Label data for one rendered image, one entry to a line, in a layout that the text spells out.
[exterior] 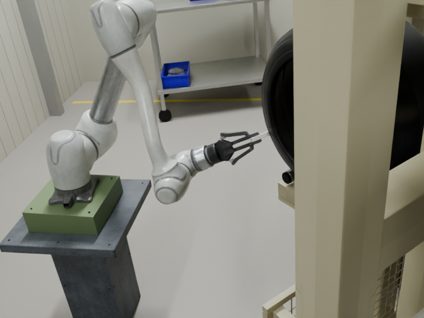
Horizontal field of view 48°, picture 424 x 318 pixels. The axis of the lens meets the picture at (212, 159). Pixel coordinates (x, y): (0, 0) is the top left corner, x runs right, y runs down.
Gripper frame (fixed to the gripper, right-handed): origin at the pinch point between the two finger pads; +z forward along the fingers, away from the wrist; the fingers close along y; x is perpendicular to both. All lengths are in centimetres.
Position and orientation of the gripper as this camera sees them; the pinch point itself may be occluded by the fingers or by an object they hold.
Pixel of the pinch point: (260, 136)
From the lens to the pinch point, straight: 172.1
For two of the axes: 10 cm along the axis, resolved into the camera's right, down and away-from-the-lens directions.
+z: 8.8, -3.2, -3.4
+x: -3.0, 1.9, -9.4
